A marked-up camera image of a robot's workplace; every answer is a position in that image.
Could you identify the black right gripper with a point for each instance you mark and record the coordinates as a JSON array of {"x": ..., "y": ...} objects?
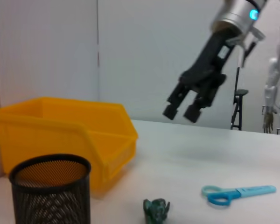
[{"x": 207, "y": 63}]

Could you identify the blue scissors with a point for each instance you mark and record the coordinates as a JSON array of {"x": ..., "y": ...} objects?
[{"x": 224, "y": 197}]

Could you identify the green plastic wrapper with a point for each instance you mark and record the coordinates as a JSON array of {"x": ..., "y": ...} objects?
[{"x": 156, "y": 210}]

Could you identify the black mesh pen holder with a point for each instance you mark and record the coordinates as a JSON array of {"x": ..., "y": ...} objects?
[{"x": 49, "y": 200}]

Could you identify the black stool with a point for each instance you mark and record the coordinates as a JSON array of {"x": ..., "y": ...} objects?
[{"x": 239, "y": 102}]

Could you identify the yellow plastic bin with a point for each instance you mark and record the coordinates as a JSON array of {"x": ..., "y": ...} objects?
[{"x": 49, "y": 130}]

